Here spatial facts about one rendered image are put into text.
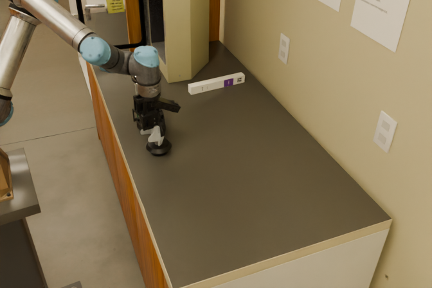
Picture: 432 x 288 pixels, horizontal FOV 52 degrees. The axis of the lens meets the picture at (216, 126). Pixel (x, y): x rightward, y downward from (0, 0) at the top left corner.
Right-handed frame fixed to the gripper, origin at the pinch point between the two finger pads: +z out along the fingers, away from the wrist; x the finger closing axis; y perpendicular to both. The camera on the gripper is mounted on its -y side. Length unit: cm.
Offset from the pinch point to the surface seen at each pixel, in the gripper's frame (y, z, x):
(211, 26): -73, -4, -67
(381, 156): -47, -8, 58
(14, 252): 55, 29, -7
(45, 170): 14, 99, -132
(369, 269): -38, 28, 70
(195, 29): -44, -18, -40
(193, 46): -42, -10, -39
